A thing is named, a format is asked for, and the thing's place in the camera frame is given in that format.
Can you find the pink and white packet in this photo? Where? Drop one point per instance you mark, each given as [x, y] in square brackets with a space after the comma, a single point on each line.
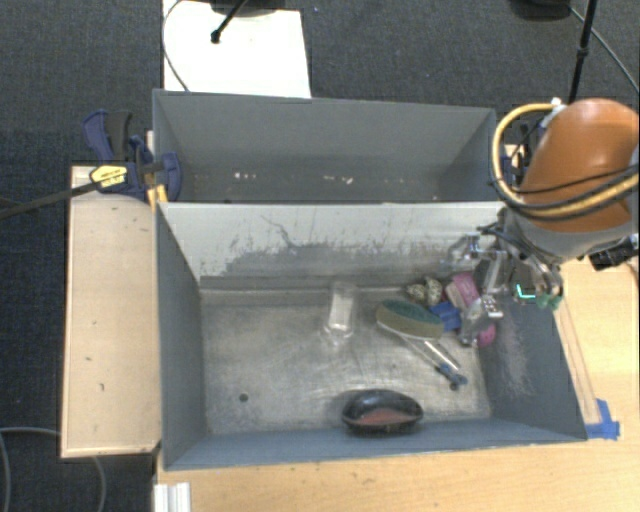
[462, 289]

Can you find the blue flat piece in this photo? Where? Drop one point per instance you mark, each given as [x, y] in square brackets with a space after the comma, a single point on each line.
[446, 316]

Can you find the spotted beige toy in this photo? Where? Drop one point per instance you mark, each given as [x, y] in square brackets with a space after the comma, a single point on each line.
[425, 291]

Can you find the grey metal bin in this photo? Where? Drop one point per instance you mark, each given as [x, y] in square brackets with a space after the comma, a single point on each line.
[300, 350]

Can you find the black cylinder on white bracket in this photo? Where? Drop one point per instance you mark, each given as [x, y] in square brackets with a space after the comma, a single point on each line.
[607, 257]

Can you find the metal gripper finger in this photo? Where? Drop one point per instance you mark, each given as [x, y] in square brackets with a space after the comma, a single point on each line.
[477, 315]
[467, 247]

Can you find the green and yellow sponge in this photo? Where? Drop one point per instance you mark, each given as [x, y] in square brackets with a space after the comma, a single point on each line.
[410, 316]

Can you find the clear glass cup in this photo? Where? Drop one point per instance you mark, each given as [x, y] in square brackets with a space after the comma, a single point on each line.
[342, 312]

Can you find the pale wood board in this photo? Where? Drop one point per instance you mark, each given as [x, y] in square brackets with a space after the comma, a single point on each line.
[110, 325]

